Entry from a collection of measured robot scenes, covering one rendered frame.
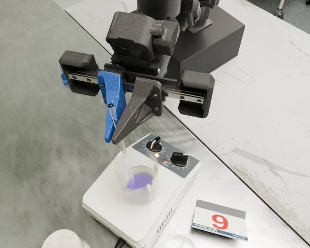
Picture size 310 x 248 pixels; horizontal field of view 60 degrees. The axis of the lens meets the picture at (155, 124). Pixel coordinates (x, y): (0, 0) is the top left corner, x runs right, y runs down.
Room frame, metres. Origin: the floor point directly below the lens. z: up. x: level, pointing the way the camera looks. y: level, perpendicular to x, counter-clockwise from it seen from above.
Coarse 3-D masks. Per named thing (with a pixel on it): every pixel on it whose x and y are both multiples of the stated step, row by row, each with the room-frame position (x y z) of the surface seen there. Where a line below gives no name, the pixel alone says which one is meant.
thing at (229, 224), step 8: (200, 216) 0.13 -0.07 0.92; (208, 216) 0.13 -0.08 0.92; (216, 216) 0.13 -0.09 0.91; (224, 216) 0.13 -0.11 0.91; (208, 224) 0.11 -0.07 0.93; (216, 224) 0.11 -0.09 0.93; (224, 224) 0.11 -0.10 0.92; (232, 224) 0.11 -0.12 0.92; (240, 224) 0.11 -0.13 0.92; (232, 232) 0.09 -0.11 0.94; (240, 232) 0.09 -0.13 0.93
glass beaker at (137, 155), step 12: (120, 156) 0.18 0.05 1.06; (132, 156) 0.19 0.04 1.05; (144, 156) 0.19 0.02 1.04; (156, 156) 0.18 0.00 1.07; (120, 168) 0.18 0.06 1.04; (156, 168) 0.17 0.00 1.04; (120, 180) 0.16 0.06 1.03; (156, 180) 0.15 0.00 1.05; (132, 192) 0.13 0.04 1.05; (144, 192) 0.14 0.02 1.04; (156, 192) 0.15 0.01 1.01; (144, 204) 0.13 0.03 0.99
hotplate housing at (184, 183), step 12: (132, 144) 0.27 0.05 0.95; (180, 180) 0.18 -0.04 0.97; (192, 180) 0.20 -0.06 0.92; (180, 192) 0.16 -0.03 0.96; (84, 204) 0.15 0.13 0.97; (168, 204) 0.14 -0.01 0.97; (96, 216) 0.13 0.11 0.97; (168, 216) 0.13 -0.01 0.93; (108, 228) 0.12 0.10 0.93; (156, 228) 0.10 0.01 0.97; (120, 240) 0.10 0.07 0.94; (144, 240) 0.09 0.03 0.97
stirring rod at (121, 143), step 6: (108, 108) 0.17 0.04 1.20; (114, 108) 0.17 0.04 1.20; (114, 114) 0.16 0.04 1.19; (114, 120) 0.16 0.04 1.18; (114, 126) 0.17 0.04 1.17; (120, 144) 0.16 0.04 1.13; (126, 156) 0.17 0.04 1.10; (126, 162) 0.16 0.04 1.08; (132, 174) 0.17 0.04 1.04; (132, 180) 0.16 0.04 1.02
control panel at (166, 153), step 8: (152, 136) 0.29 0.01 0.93; (136, 144) 0.26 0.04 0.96; (144, 144) 0.27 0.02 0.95; (160, 144) 0.27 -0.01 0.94; (168, 144) 0.27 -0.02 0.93; (160, 152) 0.25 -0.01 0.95; (168, 152) 0.25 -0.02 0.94; (184, 152) 0.25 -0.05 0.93; (160, 160) 0.22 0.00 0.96; (168, 160) 0.23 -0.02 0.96; (192, 160) 0.23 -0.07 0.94; (168, 168) 0.20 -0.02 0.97; (176, 168) 0.21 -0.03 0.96; (184, 168) 0.21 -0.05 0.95; (192, 168) 0.21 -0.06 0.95; (184, 176) 0.19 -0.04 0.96
